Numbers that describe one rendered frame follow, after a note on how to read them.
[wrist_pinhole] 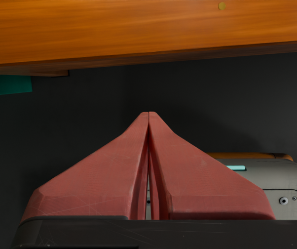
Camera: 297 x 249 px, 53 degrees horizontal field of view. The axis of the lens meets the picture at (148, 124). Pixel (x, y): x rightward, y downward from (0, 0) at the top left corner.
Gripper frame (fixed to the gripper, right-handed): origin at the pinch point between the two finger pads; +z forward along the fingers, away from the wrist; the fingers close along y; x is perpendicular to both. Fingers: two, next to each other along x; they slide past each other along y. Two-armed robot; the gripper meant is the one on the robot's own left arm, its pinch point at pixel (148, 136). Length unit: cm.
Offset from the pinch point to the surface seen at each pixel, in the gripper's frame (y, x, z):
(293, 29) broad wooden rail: -16.7, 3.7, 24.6
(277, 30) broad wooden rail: -14.8, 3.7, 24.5
